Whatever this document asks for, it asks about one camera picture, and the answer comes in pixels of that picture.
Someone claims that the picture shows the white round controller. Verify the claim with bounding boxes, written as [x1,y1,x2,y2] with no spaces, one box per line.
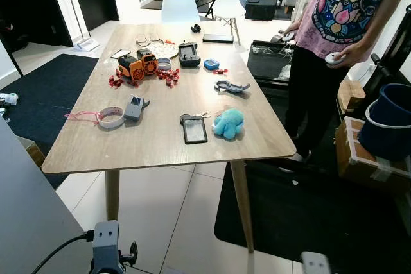
[325,52,345,66]
[270,33,295,45]

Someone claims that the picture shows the person's left hand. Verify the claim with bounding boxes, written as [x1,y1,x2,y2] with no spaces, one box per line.
[329,38,376,67]

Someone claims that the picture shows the person's right hand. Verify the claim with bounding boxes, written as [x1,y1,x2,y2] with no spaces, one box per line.
[281,24,300,42]

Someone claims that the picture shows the white partition panel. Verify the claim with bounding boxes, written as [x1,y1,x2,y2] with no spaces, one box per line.
[0,117,94,274]

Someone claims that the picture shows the light wooden table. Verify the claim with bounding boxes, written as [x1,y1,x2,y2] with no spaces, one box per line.
[42,22,297,253]

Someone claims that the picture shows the large white tape roll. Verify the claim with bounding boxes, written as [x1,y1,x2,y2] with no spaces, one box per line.
[96,107,126,128]

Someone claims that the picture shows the small cardboard box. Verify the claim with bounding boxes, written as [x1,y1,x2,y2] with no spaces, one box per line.
[18,136,47,169]

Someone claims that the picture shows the grey handheld device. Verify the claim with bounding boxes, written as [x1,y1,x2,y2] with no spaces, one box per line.
[123,96,151,122]

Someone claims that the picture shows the black key fob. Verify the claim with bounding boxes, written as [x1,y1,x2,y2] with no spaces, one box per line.
[180,113,210,124]

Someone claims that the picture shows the teal plush octopus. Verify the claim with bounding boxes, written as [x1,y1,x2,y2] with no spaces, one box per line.
[213,108,245,141]

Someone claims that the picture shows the red clip cluster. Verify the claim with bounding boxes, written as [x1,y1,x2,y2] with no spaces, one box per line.
[157,69,181,89]
[108,75,126,90]

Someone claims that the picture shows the black floor mat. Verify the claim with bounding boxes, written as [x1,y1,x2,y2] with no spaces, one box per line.
[214,158,411,274]

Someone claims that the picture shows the dark floor rug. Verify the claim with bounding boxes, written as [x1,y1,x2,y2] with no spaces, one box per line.
[0,54,100,189]

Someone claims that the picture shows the orange and black device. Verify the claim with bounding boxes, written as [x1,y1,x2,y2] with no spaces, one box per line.
[118,48,159,83]

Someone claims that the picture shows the blue bucket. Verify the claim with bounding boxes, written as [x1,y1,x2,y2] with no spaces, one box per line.
[358,83,411,161]

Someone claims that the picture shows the small white toy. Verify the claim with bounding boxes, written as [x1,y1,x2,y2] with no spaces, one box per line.
[0,92,19,109]

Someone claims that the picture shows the large cardboard box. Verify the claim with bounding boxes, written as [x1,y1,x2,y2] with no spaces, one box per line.
[335,117,411,193]

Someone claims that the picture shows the white round plate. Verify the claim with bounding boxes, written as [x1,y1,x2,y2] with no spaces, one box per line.
[146,42,179,60]

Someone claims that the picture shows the black controller with screen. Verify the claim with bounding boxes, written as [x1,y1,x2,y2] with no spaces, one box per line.
[178,41,201,68]

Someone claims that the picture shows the white floor stand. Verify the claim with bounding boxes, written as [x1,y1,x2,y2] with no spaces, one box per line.
[58,0,100,52]

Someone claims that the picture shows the thin-framed eyeglasses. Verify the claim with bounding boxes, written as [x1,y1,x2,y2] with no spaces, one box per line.
[135,32,164,45]

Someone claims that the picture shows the flat black box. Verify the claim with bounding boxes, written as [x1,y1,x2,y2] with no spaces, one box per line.
[203,34,234,44]

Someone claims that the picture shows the wooden box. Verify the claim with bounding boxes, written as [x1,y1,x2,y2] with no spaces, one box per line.
[338,80,367,116]

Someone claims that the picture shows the black angled handrail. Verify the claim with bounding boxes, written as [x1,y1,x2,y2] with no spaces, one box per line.
[366,8,411,101]

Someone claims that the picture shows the black chair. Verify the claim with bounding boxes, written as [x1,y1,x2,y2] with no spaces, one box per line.
[196,0,220,19]

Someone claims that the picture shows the person in pink shirt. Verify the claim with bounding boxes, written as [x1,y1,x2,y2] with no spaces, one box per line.
[283,0,411,162]

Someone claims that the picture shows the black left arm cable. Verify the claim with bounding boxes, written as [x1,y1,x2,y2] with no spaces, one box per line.
[32,232,96,274]

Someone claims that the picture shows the pink string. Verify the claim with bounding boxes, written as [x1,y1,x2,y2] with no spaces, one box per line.
[64,112,100,124]

